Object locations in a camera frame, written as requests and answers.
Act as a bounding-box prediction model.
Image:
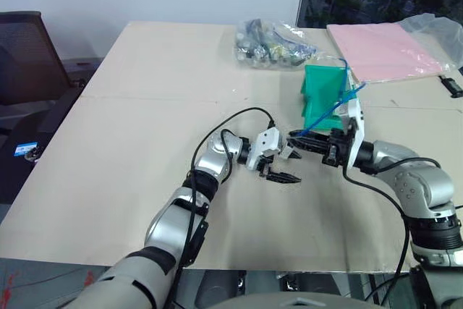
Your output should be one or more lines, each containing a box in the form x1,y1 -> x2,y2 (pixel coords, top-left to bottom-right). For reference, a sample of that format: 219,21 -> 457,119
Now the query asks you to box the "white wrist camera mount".
245,127 -> 283,171
339,97 -> 365,169

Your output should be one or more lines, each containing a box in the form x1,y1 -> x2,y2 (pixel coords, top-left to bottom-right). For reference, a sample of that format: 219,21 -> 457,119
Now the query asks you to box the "clear bag of cables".
231,18 -> 321,70

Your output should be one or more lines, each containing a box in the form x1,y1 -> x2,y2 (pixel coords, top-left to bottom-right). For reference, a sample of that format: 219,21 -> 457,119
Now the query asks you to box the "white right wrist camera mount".
339,97 -> 365,169

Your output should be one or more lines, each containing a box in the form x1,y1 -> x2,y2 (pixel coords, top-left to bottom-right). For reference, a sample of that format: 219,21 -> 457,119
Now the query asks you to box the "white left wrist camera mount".
245,127 -> 283,171

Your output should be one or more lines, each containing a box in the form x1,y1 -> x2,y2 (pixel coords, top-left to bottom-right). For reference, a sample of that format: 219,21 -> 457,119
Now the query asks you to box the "black mesh office chair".
0,11 -> 106,107

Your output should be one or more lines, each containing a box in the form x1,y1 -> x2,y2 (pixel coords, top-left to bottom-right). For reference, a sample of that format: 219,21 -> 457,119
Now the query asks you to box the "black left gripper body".
257,156 -> 279,181

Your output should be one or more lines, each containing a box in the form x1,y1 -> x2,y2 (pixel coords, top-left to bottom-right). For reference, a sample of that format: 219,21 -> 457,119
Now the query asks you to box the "dark rounded shape under table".
195,270 -> 247,305

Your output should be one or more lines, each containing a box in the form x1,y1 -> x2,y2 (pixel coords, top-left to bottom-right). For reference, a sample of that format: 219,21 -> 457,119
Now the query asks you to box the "pink paper folder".
326,22 -> 459,85

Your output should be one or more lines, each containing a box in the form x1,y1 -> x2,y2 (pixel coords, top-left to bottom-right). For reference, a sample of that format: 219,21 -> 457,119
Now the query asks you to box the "empty clear plastic bag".
397,12 -> 463,71

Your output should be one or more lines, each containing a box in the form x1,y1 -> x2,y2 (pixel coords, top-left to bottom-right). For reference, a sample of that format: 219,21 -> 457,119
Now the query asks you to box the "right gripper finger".
287,137 -> 329,155
289,130 -> 332,144

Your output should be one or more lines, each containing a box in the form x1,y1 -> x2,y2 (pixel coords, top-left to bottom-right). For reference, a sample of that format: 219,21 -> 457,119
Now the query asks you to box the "brown cardboard table cover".
0,20 -> 463,274

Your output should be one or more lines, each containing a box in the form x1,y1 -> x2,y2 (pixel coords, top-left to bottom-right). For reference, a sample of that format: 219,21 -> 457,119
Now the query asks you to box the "small black device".
439,75 -> 463,98

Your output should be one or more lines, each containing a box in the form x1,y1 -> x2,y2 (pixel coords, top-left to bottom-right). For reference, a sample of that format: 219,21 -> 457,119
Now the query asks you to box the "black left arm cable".
164,106 -> 278,309

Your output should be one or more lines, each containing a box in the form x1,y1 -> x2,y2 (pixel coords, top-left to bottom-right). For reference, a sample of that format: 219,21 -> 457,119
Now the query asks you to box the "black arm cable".
164,106 -> 278,309
341,156 -> 442,302

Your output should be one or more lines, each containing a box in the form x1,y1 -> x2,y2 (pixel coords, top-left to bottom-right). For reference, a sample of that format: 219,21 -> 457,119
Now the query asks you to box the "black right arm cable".
341,156 -> 442,302

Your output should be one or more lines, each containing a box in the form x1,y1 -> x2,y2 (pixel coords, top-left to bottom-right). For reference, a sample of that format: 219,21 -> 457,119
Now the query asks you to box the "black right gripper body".
320,120 -> 357,169

